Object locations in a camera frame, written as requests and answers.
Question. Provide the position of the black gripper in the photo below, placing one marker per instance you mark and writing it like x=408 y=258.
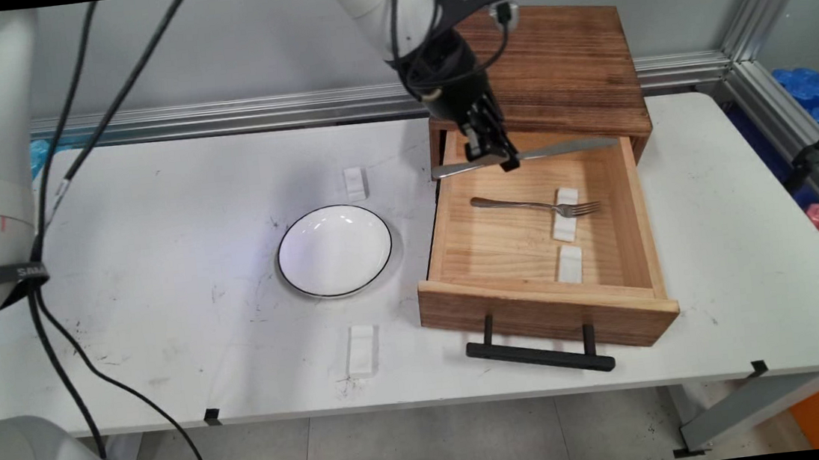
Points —
x=451 y=79

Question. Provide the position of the metal table knife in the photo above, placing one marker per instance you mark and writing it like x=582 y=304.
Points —
x=567 y=147

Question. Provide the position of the metal fork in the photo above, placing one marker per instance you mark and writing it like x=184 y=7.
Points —
x=520 y=206

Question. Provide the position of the light wooden drawer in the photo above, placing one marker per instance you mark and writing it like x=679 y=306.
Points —
x=517 y=250

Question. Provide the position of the dark wooden cabinet housing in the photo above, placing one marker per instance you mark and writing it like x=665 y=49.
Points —
x=566 y=57

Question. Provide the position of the white cutlery rest block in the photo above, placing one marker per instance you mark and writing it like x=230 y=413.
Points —
x=571 y=265
x=355 y=184
x=566 y=228
x=362 y=347

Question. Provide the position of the white plate black rim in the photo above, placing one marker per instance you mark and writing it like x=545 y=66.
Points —
x=335 y=251

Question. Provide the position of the blue plastic bag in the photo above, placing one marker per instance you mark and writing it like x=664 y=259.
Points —
x=805 y=87
x=45 y=156

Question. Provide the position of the black tape marker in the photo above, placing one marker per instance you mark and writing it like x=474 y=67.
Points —
x=759 y=368
x=212 y=416

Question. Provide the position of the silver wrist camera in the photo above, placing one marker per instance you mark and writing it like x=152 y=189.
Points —
x=503 y=12

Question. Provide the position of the aluminium frame side rail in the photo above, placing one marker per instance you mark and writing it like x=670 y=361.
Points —
x=799 y=140

